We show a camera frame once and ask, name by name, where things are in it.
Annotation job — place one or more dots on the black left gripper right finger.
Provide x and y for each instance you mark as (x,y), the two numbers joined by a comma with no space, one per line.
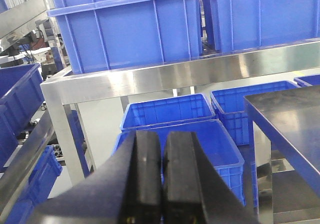
(193,191)

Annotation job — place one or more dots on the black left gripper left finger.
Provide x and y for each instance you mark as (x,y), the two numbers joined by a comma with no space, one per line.
(126,189)

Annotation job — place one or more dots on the blue crate near lower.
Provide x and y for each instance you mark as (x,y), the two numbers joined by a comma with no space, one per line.
(219,148)

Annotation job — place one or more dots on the blue crate far lower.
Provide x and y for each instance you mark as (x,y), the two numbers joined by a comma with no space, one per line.
(167,111)

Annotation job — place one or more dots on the blue bin lower left rack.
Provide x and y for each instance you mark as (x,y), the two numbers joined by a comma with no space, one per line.
(37,188)

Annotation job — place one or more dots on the blue crate lower right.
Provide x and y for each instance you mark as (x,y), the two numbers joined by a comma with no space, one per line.
(228,105)

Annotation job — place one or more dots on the stainless steel work table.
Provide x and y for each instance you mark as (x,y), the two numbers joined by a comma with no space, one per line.
(284,135)

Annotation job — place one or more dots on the blue bin on left rack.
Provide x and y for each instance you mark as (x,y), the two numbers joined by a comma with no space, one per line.
(20,98)

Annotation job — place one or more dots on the large blue crate on cart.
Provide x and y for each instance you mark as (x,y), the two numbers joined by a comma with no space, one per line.
(102,35)

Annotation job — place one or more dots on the stainless steel cart frame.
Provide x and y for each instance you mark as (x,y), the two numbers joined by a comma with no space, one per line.
(65,88)

